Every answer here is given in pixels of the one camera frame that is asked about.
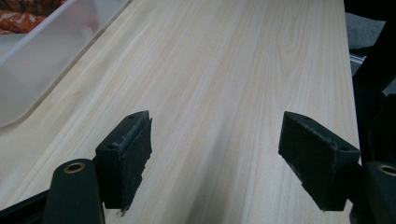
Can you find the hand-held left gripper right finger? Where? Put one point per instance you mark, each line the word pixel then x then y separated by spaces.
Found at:
pixel 317 161

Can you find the dark upright object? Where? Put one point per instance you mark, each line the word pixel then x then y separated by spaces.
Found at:
pixel 376 118

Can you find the clear plastic container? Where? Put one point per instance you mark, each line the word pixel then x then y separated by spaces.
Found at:
pixel 37 77

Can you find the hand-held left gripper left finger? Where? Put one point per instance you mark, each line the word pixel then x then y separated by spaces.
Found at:
pixel 124 161

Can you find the green and gold snack pouch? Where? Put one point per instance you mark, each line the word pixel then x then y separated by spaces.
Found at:
pixel 18 21

